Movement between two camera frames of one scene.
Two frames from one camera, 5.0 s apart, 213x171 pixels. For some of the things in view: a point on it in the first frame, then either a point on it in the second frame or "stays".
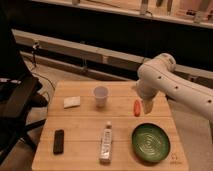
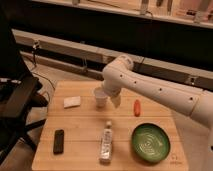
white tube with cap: (106, 146) stays
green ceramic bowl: (150, 142) stays
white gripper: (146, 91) -> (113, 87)
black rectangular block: (58, 143) stays
